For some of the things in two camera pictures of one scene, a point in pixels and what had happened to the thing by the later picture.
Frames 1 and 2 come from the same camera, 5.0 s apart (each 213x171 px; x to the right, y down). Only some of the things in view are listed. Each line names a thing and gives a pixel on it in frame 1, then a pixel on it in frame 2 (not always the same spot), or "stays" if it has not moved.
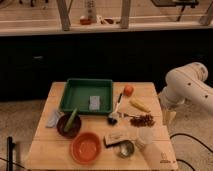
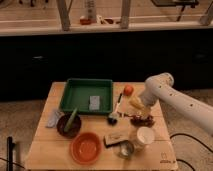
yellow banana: x=139 y=104 stays
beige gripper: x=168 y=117 -> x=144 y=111
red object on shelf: x=85 y=21 stays
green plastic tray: x=88 y=95 stays
